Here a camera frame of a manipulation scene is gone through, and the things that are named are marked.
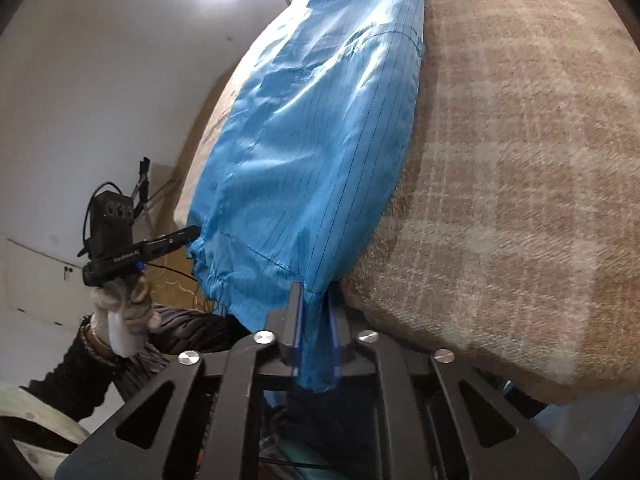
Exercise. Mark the person's left forearm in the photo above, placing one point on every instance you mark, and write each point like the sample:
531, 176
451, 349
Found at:
175, 330

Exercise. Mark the person's pale green clothing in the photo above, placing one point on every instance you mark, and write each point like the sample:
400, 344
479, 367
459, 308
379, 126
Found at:
35, 410

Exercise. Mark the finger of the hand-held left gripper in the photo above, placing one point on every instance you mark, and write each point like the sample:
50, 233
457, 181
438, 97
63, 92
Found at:
172, 240

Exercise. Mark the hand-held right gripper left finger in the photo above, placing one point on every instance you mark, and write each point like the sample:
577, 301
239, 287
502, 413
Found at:
295, 320

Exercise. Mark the person's left hand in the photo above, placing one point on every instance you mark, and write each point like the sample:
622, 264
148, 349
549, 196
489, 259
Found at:
140, 310

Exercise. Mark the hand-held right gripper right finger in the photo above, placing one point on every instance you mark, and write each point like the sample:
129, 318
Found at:
337, 330

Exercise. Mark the blue striped work coat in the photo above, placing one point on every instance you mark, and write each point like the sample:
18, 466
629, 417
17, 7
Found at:
310, 160

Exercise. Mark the black clamp stand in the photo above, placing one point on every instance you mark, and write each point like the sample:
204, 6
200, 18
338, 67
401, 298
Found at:
142, 180

